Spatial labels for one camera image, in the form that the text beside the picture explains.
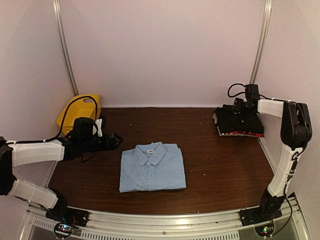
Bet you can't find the aluminium right corner post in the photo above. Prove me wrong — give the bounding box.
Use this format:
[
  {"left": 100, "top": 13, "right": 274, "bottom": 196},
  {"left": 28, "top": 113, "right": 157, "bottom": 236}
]
[{"left": 249, "top": 0, "right": 273, "bottom": 84}]

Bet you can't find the aluminium left corner post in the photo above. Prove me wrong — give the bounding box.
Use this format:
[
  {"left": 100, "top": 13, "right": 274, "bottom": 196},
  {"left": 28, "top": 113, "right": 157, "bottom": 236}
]
[{"left": 52, "top": 0, "right": 79, "bottom": 96}]

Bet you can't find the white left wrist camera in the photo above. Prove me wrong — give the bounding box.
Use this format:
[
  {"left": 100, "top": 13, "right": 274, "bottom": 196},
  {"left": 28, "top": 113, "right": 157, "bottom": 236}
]
[{"left": 92, "top": 116, "right": 107, "bottom": 137}]

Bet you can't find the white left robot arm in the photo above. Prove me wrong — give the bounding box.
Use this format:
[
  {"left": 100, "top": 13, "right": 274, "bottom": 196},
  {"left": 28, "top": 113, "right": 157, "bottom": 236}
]
[{"left": 0, "top": 117, "right": 123, "bottom": 222}]

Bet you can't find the aluminium front rail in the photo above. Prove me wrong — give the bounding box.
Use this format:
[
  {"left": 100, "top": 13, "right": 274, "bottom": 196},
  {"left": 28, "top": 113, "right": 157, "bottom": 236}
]
[{"left": 23, "top": 197, "right": 308, "bottom": 240}]

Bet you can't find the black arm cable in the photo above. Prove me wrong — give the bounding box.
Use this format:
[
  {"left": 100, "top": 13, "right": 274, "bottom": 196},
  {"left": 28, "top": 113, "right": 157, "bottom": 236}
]
[
  {"left": 43, "top": 94, "right": 98, "bottom": 143},
  {"left": 227, "top": 83, "right": 268, "bottom": 100}
]

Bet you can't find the red black plaid shirt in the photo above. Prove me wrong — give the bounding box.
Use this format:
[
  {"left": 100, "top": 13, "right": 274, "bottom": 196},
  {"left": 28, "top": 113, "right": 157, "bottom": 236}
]
[{"left": 217, "top": 129, "right": 265, "bottom": 138}]

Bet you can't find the light blue long sleeve shirt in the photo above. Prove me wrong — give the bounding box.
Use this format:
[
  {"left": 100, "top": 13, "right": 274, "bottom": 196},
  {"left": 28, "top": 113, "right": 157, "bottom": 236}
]
[{"left": 119, "top": 142, "right": 187, "bottom": 193}]

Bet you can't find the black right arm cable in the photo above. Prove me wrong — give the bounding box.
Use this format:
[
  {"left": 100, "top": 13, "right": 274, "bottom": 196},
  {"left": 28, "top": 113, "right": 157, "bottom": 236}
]
[{"left": 227, "top": 83, "right": 268, "bottom": 100}]

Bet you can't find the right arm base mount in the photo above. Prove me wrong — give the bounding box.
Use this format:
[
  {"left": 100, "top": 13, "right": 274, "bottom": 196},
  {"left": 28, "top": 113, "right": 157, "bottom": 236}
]
[{"left": 238, "top": 207, "right": 282, "bottom": 227}]

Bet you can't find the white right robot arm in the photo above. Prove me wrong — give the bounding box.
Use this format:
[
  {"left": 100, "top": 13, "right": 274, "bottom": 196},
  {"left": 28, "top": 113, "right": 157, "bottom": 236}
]
[{"left": 227, "top": 83, "right": 313, "bottom": 221}]

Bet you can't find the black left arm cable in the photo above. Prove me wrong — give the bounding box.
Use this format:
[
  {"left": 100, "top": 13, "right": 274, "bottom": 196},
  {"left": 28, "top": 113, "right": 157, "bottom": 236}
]
[{"left": 43, "top": 94, "right": 98, "bottom": 143}]

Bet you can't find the black button shirt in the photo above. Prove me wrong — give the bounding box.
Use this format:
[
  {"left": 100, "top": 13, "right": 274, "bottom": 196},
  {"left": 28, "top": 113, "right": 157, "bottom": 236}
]
[{"left": 212, "top": 104, "right": 265, "bottom": 134}]

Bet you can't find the aluminium corner post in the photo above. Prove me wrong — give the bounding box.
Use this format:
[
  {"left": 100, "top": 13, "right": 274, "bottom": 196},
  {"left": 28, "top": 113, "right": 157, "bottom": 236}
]
[
  {"left": 249, "top": 0, "right": 273, "bottom": 84},
  {"left": 52, "top": 0, "right": 79, "bottom": 96}
]

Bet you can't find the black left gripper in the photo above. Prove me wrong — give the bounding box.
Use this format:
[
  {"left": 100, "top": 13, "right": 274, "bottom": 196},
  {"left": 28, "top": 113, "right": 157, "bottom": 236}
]
[{"left": 80, "top": 132, "right": 123, "bottom": 153}]

